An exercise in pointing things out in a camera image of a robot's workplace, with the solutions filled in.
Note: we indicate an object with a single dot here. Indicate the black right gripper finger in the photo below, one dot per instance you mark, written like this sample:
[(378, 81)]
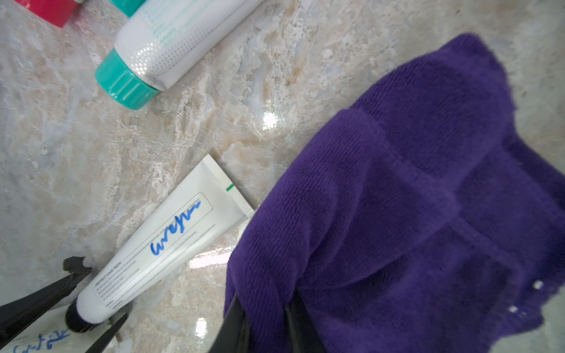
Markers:
[(234, 335)]

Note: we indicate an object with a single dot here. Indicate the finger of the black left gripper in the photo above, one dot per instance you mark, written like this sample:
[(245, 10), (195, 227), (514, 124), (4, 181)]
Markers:
[(104, 340), (18, 315)]

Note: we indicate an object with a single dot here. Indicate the white tube black cap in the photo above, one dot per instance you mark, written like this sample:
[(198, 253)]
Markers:
[(203, 207)]

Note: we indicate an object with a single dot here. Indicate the purple cloth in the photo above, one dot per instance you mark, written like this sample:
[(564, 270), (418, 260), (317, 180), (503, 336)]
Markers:
[(417, 220)]

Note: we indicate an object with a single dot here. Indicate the white tube grey cap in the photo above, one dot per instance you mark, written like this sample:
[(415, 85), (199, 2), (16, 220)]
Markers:
[(161, 42)]

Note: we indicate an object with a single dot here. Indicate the white toothpaste tube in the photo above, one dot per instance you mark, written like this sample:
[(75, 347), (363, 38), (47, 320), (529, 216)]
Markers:
[(127, 7)]

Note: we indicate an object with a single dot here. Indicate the white tube front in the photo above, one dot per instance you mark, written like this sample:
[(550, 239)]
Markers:
[(50, 334)]

